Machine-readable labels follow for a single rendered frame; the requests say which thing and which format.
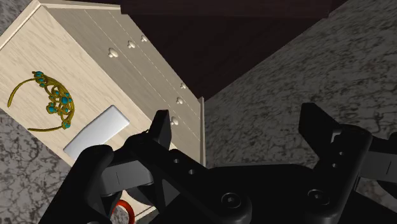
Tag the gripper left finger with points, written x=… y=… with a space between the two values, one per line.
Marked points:
x=145 y=167

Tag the white flat rectangular tablet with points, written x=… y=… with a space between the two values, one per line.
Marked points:
x=97 y=131

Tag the light wood chest of drawers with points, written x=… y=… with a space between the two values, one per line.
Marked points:
x=93 y=40

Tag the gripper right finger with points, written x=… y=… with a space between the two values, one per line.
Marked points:
x=341 y=161

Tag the gold tiara with turquoise stones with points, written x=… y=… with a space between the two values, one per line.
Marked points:
x=60 y=100

